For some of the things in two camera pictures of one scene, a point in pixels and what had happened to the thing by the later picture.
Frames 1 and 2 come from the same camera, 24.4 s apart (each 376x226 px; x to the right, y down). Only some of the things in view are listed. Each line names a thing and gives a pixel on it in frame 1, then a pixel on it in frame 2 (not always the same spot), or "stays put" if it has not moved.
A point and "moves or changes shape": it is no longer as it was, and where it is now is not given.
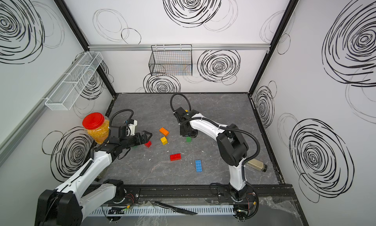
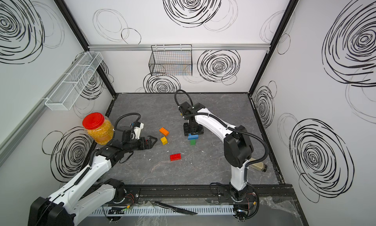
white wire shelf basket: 74,81 stays put
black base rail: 208,193 stays put
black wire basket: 171,60 stays put
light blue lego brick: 198,166 moves or changes shape
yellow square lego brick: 164,140 stays put
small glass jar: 258,165 stays put
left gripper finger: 145,141 → 147,146
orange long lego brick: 163,131 stays put
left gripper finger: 148,133 → 151,137
